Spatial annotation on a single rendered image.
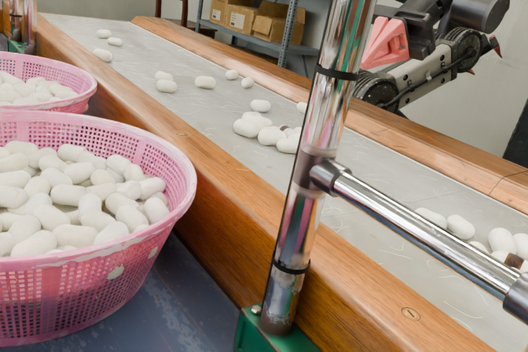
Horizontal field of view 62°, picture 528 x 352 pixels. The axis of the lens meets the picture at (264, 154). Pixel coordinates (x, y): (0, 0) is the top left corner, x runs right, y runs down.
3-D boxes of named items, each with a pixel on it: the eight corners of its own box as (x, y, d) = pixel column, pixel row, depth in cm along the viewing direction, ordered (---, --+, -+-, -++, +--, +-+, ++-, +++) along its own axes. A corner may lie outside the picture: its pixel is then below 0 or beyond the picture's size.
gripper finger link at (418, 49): (383, 55, 60) (426, 15, 62) (344, 44, 65) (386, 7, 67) (391, 93, 64) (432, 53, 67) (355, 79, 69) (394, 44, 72)
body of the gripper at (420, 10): (423, 21, 62) (455, -9, 63) (367, 10, 69) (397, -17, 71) (428, 58, 66) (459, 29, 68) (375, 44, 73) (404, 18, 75)
